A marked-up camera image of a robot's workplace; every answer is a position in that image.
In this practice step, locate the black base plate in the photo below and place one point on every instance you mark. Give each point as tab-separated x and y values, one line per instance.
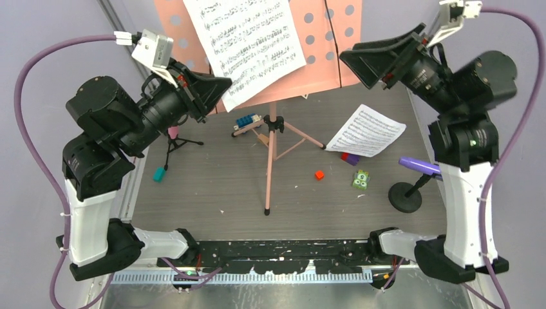
327	256

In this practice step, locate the small red cube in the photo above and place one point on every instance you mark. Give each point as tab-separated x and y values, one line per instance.
319	175

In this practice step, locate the red purple brick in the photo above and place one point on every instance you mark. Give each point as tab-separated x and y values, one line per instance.
352	159

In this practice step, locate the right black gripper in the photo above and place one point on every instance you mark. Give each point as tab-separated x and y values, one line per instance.
370	65

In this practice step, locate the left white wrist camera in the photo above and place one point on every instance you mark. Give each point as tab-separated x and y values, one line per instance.
152	50

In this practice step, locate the pink microphone on tripod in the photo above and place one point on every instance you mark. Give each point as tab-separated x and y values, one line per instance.
175	142

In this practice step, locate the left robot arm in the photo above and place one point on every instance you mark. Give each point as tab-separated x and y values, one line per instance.
116	128

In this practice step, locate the green owl number tile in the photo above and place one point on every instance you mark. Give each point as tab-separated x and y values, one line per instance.
360	180

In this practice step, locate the sheet music page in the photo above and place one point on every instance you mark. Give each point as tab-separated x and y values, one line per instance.
254	43
366	133

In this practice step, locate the small wooden block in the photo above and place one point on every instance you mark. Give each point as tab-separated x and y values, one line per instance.
263	139

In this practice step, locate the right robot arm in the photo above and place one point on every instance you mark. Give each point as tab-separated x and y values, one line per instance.
465	143

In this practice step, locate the blue white toy car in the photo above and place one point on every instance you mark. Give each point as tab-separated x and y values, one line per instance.
246	120

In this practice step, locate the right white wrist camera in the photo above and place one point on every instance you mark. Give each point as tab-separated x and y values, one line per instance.
450	19

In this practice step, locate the teal block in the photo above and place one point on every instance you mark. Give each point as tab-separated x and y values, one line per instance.
159	174

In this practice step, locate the slotted cable duct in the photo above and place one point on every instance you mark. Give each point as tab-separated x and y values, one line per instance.
163	277

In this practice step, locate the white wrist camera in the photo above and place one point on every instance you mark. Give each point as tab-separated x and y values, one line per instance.
152	50
450	19

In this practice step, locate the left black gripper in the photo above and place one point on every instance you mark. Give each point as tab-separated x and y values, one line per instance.
199	94

